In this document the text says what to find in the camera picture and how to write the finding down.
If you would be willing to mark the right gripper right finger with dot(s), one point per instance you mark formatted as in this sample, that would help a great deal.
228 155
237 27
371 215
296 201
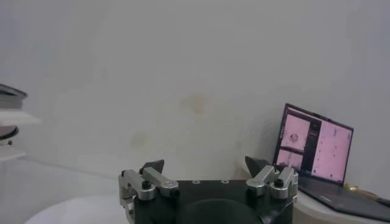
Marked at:
271 182

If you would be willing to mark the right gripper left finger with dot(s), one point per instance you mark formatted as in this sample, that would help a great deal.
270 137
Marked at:
146 182

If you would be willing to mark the stainless steel steamer basket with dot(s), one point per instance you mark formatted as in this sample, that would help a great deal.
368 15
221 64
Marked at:
9 102

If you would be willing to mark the open dark grey laptop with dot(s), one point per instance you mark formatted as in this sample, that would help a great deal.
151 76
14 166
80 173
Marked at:
329 146

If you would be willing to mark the white round plate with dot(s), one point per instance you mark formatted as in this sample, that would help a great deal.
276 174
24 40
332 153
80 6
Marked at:
76 210

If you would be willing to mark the white electric cooking pot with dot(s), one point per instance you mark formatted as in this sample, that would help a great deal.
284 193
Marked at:
15 117

